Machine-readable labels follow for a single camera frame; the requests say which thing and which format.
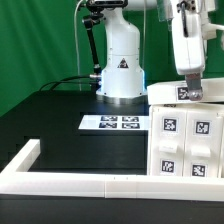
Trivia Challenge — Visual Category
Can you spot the white cabinet body box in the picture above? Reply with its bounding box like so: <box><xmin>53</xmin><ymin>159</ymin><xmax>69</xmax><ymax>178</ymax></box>
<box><xmin>147</xmin><ymin>103</ymin><xmax>224</xmax><ymax>177</ymax></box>

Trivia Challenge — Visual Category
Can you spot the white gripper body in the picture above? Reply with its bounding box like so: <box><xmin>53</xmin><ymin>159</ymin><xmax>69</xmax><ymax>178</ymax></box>
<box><xmin>171</xmin><ymin>0</ymin><xmax>205</xmax><ymax>75</ymax></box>

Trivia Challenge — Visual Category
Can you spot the white cabinet top block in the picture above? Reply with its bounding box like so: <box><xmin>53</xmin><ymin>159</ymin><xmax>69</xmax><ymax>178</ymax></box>
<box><xmin>147</xmin><ymin>78</ymin><xmax>224</xmax><ymax>105</ymax></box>

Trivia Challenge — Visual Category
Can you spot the white cable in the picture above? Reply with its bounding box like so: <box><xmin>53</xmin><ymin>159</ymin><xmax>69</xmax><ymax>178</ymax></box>
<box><xmin>73</xmin><ymin>0</ymin><xmax>87</xmax><ymax>92</ymax></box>

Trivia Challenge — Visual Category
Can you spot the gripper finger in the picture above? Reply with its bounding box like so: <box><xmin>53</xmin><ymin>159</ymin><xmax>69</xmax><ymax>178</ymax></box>
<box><xmin>185</xmin><ymin>73</ymin><xmax>203</xmax><ymax>101</ymax></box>

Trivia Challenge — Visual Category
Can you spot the white cabinet door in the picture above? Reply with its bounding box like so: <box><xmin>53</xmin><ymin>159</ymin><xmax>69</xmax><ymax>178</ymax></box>
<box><xmin>183</xmin><ymin>111</ymin><xmax>223</xmax><ymax>178</ymax></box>
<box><xmin>155</xmin><ymin>109</ymin><xmax>186</xmax><ymax>176</ymax></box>

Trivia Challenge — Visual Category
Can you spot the white marker base plate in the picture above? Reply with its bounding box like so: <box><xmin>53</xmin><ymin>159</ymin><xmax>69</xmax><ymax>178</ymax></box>
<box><xmin>79</xmin><ymin>115</ymin><xmax>149</xmax><ymax>131</ymax></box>

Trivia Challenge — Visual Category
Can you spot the white U-shaped fence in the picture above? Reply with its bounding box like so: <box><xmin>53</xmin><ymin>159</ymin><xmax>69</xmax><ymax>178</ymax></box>
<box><xmin>0</xmin><ymin>139</ymin><xmax>224</xmax><ymax>202</ymax></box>

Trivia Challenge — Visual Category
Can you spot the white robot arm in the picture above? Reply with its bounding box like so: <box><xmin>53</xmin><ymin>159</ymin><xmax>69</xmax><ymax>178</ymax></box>
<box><xmin>86</xmin><ymin>0</ymin><xmax>224</xmax><ymax>104</ymax></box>

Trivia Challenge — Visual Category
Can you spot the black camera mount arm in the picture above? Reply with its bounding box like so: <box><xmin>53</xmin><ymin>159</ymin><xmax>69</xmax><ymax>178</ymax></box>
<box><xmin>82</xmin><ymin>0</ymin><xmax>102</xmax><ymax>91</ymax></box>

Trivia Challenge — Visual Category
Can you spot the black cable bundle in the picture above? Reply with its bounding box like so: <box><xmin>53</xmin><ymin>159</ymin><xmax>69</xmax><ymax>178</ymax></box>
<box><xmin>39</xmin><ymin>75</ymin><xmax>101</xmax><ymax>92</ymax></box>

